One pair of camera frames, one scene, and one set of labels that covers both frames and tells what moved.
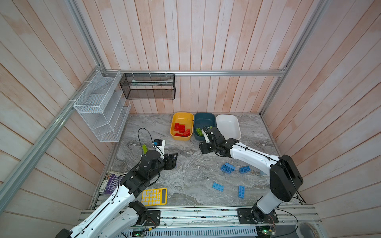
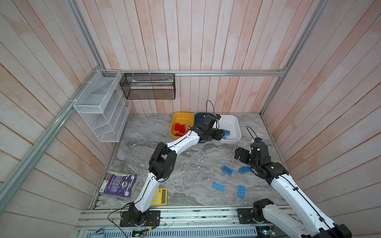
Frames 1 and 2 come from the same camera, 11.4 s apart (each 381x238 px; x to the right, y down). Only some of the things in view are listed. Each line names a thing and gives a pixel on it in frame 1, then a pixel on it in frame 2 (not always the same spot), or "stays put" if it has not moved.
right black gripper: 203,147 to 242,158
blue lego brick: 241,192 stays put
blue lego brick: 226,168 stays put
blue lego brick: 218,187 stays put
